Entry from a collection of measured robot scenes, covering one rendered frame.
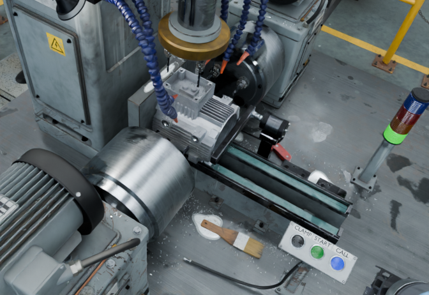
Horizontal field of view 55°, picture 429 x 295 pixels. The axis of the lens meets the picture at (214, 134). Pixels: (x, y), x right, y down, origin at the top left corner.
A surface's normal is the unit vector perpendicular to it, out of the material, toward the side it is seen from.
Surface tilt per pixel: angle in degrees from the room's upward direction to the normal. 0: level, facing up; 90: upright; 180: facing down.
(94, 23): 90
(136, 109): 90
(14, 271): 0
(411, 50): 0
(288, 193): 90
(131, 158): 2
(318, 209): 90
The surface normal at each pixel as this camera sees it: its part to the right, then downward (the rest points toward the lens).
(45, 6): -0.49, 0.62
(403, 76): 0.13, -0.65
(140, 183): 0.47, -0.41
